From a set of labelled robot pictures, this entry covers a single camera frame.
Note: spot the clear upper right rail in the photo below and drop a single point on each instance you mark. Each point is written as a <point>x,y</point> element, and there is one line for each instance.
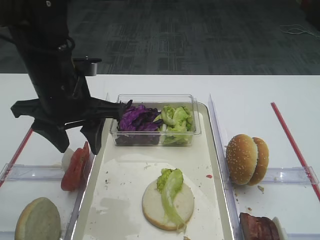
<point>294,175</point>

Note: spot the red boundary strip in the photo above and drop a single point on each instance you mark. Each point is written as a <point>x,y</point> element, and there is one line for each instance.
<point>297,151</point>
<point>17,155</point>

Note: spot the clear upper left rail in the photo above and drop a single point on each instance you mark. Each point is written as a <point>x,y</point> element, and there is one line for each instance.
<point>20,172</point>

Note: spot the white tomato pusher block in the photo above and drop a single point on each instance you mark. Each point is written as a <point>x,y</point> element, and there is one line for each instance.
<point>65,161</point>

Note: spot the clear divider wall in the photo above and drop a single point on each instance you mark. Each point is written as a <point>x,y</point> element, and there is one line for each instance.
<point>76,206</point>
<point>227,186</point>

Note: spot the clear rail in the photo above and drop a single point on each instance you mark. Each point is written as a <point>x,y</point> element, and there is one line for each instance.
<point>294,175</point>
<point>20,172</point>

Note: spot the red tomato slices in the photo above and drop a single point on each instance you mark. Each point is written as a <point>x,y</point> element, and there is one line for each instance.
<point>75,172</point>

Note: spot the clear right divider wall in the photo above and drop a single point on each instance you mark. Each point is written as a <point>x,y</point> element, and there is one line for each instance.
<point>227,186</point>

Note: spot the clear left divider wall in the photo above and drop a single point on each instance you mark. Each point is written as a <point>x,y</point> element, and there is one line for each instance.
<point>76,206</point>

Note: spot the bun bottom half standing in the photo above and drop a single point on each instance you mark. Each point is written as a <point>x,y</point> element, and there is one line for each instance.
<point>39,220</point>

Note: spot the sesame bun top rear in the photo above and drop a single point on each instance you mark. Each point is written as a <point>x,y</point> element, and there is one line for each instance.
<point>262,161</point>

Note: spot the bun bottom on tray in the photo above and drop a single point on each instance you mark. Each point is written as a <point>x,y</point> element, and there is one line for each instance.
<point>153,211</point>

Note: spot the green lettuce in box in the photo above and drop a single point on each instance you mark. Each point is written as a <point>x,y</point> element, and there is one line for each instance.
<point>176,120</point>

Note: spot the red right boundary strip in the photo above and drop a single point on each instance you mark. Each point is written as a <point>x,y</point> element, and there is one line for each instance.
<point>297,151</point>

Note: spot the sesame bun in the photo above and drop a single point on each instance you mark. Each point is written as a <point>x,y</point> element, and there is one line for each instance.
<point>241,158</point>
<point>262,161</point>

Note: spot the clear plastic salad box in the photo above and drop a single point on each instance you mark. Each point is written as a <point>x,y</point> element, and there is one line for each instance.
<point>158,101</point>

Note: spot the white metal tray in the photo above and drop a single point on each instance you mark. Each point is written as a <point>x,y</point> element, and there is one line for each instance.
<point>111,207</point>

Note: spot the purple cabbage in box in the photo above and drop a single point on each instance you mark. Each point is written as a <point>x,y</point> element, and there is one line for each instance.
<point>138,119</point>

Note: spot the lettuce leaf on bun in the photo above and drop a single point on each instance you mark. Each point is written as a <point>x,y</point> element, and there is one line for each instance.
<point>169,184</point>

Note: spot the brown meat patties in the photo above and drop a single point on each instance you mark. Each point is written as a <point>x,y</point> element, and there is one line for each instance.
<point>258,228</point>

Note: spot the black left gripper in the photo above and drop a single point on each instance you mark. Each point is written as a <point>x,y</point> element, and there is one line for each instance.
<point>64,99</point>

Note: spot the sesame bun top front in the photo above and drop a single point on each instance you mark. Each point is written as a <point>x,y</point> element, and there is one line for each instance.
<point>241,158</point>

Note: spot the red left boundary strip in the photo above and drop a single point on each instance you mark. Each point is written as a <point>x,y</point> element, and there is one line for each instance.
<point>17,155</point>

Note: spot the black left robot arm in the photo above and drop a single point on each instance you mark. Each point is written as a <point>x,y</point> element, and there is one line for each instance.
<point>39,30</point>

